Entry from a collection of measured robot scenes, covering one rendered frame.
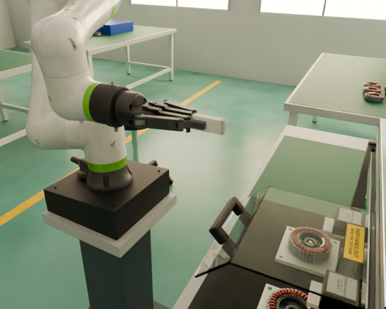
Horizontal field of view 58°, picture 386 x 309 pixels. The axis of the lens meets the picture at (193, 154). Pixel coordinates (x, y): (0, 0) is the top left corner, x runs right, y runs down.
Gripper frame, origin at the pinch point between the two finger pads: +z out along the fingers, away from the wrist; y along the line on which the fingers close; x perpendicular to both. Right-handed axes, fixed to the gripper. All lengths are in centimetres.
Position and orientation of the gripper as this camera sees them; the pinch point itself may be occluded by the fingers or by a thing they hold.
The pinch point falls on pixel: (208, 124)
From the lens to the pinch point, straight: 69.9
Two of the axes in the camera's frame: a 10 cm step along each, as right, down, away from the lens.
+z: 9.0, 2.1, -3.7
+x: 0.2, -8.9, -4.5
